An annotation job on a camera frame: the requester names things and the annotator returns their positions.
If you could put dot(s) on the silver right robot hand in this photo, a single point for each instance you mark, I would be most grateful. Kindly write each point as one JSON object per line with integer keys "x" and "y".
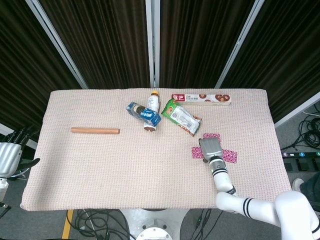
{"x": 212, "y": 148}

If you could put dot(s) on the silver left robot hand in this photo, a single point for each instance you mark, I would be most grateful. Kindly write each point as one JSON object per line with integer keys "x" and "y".
{"x": 10, "y": 157}

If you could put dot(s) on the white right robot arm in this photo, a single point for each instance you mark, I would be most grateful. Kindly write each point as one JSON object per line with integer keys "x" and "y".
{"x": 222, "y": 177}

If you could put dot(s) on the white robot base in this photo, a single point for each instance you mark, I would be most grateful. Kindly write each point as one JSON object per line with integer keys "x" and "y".
{"x": 155, "y": 225}

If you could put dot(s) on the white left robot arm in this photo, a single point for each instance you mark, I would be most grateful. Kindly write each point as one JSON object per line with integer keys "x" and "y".
{"x": 3, "y": 190}

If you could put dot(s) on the green snack bag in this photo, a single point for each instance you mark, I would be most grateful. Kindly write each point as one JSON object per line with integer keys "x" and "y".
{"x": 180, "y": 116}

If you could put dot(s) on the long baking paper box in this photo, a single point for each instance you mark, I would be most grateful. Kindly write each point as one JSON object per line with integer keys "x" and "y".
{"x": 200, "y": 98}

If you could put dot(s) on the blue drink carton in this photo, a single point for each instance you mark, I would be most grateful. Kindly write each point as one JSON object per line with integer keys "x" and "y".
{"x": 147, "y": 116}

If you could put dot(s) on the white bottle with brown drink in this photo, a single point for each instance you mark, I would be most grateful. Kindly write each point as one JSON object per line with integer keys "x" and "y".
{"x": 153, "y": 102}

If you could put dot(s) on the black power strip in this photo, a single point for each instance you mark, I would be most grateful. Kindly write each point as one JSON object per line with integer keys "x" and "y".
{"x": 295, "y": 154}

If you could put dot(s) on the dark curtain panel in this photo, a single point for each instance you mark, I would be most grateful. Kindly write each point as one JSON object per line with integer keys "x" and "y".
{"x": 105, "y": 45}
{"x": 195, "y": 42}
{"x": 287, "y": 62}
{"x": 25, "y": 75}

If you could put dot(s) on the yellow floor tape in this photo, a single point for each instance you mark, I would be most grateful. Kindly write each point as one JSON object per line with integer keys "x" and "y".
{"x": 67, "y": 225}

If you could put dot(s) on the wooden rolling pin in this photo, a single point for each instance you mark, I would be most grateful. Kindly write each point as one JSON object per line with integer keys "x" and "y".
{"x": 95, "y": 130}

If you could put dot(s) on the beige waffle tablecloth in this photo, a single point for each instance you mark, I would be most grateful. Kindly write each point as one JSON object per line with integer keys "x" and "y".
{"x": 125, "y": 170}

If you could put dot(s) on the black foot pedal unit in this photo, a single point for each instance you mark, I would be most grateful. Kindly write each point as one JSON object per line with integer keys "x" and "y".
{"x": 301, "y": 165}

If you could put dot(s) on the grey sneaker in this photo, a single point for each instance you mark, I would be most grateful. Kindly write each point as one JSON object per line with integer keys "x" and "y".
{"x": 297, "y": 184}

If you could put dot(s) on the dark trouser leg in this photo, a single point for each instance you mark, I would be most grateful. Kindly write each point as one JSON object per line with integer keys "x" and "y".
{"x": 311, "y": 185}

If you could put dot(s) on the white metal frame rail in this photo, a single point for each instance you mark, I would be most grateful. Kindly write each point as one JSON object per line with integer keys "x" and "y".
{"x": 297, "y": 110}
{"x": 5, "y": 128}

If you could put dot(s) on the white metal frame post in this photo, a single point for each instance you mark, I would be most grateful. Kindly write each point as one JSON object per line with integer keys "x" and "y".
{"x": 59, "y": 45}
{"x": 238, "y": 45}
{"x": 150, "y": 37}

